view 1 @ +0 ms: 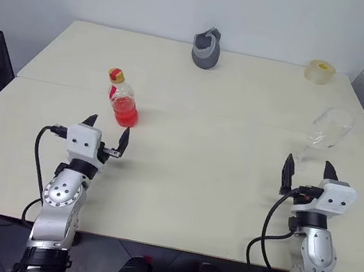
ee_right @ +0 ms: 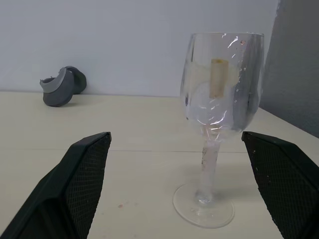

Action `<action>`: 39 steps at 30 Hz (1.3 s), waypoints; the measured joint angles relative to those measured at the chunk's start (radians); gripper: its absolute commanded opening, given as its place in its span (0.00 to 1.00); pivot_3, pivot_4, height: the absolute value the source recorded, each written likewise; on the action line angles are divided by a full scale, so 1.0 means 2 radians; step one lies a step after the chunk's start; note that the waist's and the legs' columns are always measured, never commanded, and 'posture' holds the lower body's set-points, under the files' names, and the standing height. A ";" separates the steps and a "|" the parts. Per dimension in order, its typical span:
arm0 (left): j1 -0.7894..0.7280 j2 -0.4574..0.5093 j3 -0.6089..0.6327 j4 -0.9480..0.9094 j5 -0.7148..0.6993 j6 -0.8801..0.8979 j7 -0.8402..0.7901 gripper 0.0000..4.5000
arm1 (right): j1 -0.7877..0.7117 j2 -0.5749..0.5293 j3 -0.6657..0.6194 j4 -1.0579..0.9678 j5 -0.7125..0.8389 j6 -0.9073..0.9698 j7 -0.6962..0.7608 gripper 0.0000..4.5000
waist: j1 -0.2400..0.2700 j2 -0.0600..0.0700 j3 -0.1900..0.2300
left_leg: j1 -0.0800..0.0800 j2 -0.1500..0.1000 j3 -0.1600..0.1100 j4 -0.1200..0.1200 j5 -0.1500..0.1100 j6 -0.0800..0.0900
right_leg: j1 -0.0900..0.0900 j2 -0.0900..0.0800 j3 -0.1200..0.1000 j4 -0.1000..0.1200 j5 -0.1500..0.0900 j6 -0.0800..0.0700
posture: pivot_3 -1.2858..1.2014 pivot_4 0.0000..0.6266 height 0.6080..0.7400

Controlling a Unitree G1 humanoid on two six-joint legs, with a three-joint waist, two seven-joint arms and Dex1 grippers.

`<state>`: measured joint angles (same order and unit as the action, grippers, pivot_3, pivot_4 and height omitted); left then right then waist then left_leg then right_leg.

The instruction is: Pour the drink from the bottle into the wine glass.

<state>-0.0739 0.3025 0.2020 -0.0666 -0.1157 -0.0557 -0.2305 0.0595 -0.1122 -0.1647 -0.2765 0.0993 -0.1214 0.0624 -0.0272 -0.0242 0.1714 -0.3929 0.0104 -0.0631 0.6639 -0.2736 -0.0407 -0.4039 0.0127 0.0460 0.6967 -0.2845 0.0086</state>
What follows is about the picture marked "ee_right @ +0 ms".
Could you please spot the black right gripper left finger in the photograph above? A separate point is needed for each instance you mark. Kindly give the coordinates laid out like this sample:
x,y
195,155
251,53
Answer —
x,y
62,189

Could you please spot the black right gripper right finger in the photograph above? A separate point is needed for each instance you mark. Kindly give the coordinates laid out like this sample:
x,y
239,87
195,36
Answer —
x,y
286,184

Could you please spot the clear wine glass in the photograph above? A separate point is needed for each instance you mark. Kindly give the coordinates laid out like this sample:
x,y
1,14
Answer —
x,y
208,174

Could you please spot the grey jug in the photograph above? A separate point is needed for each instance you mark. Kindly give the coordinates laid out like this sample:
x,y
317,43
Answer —
x,y
58,92

